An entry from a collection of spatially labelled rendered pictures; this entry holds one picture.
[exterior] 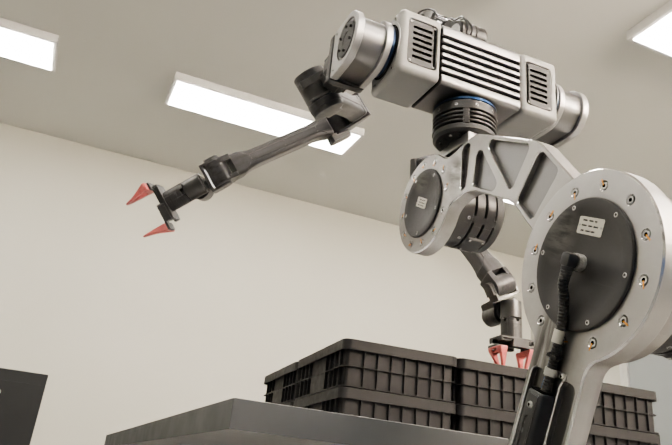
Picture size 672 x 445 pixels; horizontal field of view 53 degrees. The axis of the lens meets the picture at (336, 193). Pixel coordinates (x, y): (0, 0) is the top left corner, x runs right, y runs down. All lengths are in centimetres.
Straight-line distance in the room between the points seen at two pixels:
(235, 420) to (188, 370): 410
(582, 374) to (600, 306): 8
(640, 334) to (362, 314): 480
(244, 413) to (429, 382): 82
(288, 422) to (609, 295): 44
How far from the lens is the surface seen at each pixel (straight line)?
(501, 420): 176
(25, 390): 286
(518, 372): 180
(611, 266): 83
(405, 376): 166
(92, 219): 516
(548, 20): 351
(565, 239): 90
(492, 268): 191
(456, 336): 595
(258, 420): 94
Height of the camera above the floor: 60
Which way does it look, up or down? 24 degrees up
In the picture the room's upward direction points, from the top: 6 degrees clockwise
